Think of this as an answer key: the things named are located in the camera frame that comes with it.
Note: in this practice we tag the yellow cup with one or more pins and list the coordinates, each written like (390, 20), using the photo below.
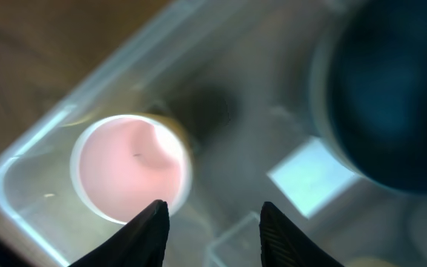
(174, 126)

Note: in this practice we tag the pink cup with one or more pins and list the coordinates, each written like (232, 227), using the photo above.
(122, 163)

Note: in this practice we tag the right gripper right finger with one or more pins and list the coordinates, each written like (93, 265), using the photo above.
(283, 244)

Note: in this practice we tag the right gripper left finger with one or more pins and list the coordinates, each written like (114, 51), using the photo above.
(140, 243)

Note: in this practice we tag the clear plastic storage bin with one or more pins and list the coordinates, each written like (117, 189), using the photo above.
(216, 107)

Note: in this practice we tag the dark blue bowl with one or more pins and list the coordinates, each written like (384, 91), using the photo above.
(377, 93)

